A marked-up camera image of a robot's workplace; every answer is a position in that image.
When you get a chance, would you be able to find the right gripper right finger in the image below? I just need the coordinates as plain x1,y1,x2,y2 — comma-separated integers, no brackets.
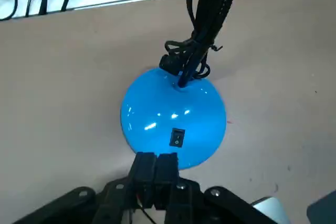
153,153,271,224

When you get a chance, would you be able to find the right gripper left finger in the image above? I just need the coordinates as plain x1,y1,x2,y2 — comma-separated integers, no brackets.
13,152,157,224

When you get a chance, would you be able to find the blue desk lamp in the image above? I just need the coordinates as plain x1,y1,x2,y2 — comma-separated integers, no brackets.
120,0,240,170

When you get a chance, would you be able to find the silver laptop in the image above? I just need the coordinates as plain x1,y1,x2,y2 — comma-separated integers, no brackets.
249,196,291,224

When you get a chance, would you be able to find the black mouse pad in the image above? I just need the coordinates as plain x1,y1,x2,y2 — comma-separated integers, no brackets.
306,189,336,224

